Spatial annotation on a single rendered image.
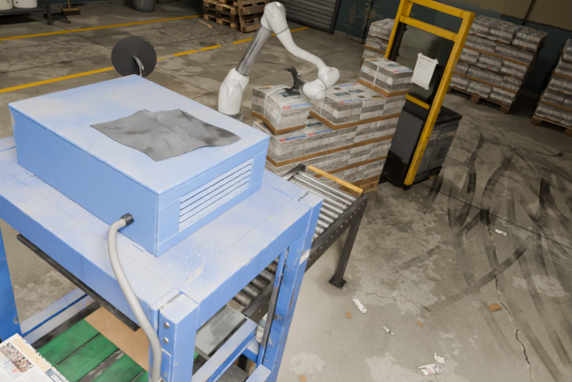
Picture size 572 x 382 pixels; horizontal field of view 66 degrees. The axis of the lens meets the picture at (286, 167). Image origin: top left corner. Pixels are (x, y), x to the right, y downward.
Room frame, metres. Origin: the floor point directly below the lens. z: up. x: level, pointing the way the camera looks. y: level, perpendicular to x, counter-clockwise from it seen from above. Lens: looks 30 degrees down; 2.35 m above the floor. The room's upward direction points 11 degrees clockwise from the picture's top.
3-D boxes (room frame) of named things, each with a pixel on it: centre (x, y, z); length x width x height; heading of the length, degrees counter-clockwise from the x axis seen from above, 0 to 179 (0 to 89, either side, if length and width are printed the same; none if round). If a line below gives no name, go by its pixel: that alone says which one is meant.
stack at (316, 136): (3.52, -0.21, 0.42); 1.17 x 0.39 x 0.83; 134
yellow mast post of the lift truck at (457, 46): (4.08, -1.28, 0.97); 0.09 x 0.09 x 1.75; 44
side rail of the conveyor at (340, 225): (1.94, -0.26, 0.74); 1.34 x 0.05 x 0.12; 153
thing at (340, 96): (3.62, -0.30, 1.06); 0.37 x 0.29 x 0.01; 43
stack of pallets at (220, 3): (10.05, 1.77, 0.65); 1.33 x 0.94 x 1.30; 157
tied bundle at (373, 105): (3.82, -0.53, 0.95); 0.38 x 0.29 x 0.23; 43
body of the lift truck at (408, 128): (4.57, -1.32, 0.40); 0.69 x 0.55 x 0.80; 44
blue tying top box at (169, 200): (1.15, 0.43, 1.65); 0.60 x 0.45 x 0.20; 63
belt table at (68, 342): (1.15, 0.43, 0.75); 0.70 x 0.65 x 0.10; 153
